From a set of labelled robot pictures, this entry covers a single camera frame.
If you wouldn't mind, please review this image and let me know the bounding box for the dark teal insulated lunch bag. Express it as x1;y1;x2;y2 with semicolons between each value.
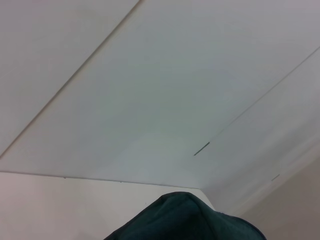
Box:
103;191;268;240

